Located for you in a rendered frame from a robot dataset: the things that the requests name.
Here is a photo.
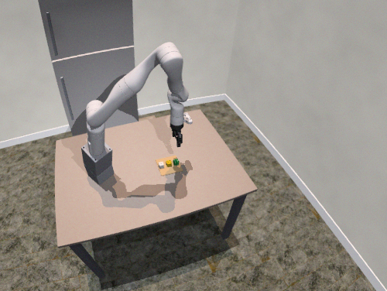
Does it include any orange flat mat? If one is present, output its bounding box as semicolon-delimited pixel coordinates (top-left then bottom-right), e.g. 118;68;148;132
156;156;183;176

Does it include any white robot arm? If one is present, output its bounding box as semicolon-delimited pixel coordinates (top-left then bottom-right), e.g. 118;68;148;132
86;43;193;156

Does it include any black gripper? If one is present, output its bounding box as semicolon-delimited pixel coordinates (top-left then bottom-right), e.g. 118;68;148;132
170;123;183;147

